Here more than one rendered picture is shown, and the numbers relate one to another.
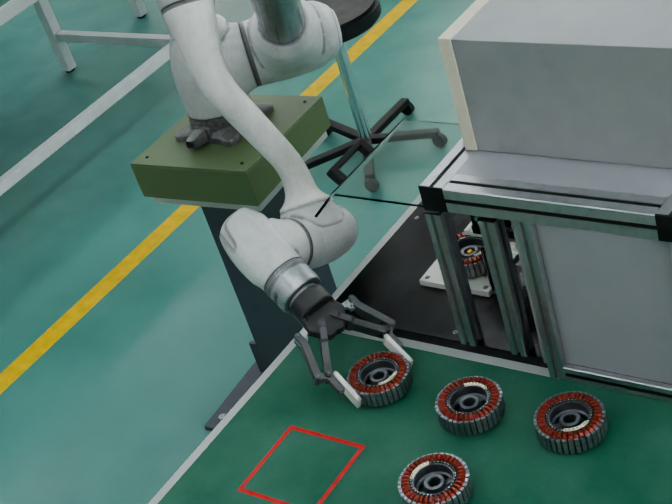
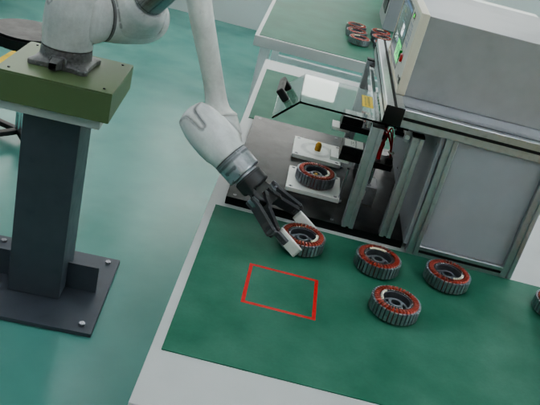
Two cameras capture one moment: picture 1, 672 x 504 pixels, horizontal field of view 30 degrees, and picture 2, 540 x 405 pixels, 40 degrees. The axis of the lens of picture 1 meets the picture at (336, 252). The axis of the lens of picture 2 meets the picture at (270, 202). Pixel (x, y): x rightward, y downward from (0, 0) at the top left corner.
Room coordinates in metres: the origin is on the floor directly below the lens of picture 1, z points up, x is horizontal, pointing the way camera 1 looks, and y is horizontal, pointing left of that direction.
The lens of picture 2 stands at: (0.65, 1.19, 1.62)
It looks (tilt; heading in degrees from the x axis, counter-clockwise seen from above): 26 degrees down; 315
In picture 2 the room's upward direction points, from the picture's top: 15 degrees clockwise
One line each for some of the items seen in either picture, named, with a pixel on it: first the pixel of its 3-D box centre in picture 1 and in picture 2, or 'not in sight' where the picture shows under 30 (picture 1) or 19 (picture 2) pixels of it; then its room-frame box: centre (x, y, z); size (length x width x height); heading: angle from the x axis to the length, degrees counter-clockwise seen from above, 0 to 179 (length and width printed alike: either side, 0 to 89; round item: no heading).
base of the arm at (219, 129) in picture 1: (217, 118); (63, 55); (2.69, 0.17, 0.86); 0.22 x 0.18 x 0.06; 137
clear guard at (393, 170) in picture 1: (422, 174); (340, 108); (1.86, -0.18, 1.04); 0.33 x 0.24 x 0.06; 46
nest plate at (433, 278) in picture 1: (472, 264); (312, 183); (1.92, -0.24, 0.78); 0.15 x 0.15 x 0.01; 46
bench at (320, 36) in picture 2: not in sight; (346, 82); (3.57, -2.12, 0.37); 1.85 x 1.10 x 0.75; 136
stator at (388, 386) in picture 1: (379, 378); (301, 239); (1.70, 0.00, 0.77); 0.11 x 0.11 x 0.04
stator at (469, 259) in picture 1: (470, 253); (315, 175); (1.92, -0.24, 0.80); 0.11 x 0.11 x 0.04
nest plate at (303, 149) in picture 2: not in sight; (317, 151); (2.10, -0.41, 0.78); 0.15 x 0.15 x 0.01; 46
